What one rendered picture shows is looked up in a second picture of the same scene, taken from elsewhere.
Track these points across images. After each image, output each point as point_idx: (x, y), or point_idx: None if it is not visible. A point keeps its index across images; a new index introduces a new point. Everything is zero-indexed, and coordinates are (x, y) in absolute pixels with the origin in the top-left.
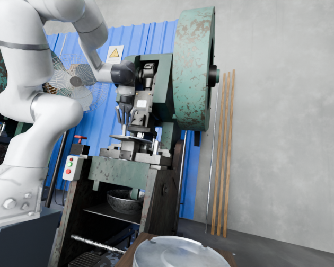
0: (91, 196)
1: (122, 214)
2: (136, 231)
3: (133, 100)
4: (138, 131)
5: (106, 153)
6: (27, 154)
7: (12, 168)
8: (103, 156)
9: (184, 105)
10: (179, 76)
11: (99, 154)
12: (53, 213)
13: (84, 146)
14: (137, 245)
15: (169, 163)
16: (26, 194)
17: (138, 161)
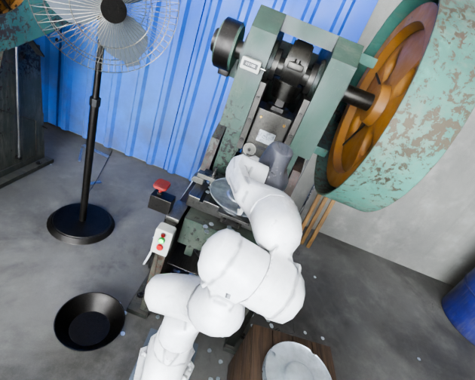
0: (174, 246)
1: None
2: None
3: (250, 126)
4: None
5: (199, 205)
6: (188, 344)
7: (178, 356)
8: (193, 207)
9: (341, 200)
10: (357, 185)
11: (187, 203)
12: (196, 351)
13: (170, 204)
14: (257, 350)
15: None
16: (188, 364)
17: (246, 228)
